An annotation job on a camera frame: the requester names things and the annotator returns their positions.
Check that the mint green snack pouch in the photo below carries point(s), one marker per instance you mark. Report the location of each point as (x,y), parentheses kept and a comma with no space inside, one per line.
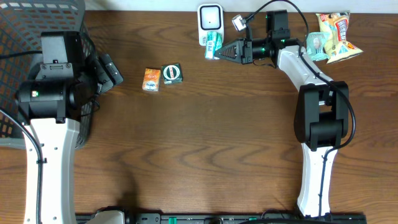
(316,42)

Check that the green tissue pack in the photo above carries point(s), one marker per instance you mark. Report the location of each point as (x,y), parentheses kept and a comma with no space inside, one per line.
(214,42)

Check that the white barcode scanner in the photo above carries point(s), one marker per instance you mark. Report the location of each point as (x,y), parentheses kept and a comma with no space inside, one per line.
(210,18)

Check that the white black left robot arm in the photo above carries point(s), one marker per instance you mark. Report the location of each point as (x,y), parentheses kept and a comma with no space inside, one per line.
(57,100)

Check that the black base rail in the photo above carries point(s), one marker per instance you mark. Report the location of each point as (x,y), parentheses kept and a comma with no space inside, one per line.
(117,216)

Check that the dark grey plastic basket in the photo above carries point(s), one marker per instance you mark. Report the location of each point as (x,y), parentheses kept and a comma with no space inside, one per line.
(22,23)

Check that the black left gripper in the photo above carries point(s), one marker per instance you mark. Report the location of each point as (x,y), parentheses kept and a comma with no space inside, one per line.
(101,76)

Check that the round green white item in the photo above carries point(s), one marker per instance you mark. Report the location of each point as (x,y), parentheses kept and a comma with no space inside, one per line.
(172,74)

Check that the yellow white snack bag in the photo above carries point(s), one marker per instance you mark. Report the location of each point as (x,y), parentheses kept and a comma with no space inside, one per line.
(337,47)

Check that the orange tissue pack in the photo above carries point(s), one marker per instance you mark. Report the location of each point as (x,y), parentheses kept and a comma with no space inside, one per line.
(151,81)

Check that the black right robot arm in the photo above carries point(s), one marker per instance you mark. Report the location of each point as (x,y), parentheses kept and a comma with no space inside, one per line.
(321,114)

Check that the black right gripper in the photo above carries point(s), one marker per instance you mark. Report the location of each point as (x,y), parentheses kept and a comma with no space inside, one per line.
(240,50)

